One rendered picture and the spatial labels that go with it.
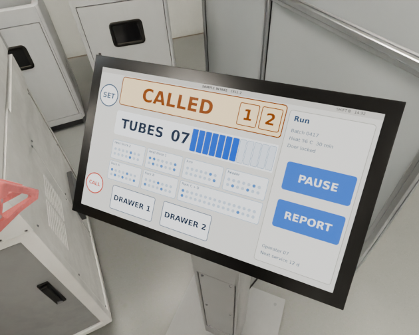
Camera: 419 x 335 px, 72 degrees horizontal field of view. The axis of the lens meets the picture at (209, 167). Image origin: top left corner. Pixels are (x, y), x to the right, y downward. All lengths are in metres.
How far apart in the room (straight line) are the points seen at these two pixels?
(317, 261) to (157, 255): 1.25
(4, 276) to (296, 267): 0.83
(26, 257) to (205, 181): 0.65
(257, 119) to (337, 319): 1.24
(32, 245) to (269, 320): 1.00
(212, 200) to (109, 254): 1.29
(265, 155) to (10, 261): 0.78
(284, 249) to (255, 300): 1.01
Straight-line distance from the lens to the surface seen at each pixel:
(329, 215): 0.46
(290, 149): 0.45
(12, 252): 0.97
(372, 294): 1.67
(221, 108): 0.47
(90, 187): 0.61
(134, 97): 0.55
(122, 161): 0.56
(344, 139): 0.45
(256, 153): 0.46
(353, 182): 0.46
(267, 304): 1.48
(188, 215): 0.50
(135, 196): 0.55
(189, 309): 1.47
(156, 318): 1.52
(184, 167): 0.49
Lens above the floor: 1.42
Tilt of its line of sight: 45 degrees down
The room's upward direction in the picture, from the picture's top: 4 degrees counter-clockwise
